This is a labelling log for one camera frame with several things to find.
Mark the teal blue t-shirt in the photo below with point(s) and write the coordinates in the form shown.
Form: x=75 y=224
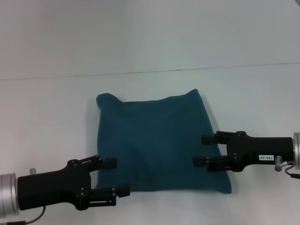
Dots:
x=161 y=140

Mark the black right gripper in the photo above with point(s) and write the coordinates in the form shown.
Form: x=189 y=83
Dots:
x=257 y=152

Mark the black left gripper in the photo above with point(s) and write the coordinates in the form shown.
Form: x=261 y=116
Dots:
x=54 y=187

